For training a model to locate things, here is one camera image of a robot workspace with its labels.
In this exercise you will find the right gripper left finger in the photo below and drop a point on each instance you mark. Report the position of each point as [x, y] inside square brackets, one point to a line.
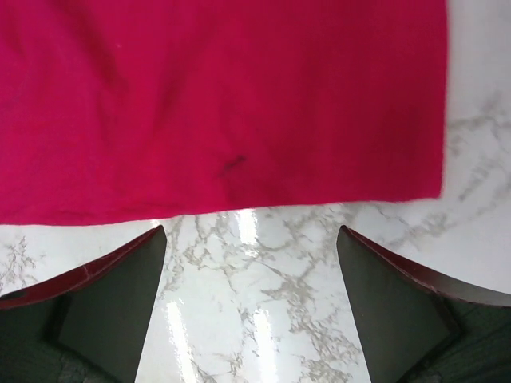
[88, 324]

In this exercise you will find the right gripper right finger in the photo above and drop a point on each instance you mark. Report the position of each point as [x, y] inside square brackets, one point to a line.
[416, 324]

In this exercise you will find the pink t-shirt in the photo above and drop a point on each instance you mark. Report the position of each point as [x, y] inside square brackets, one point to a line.
[114, 111]

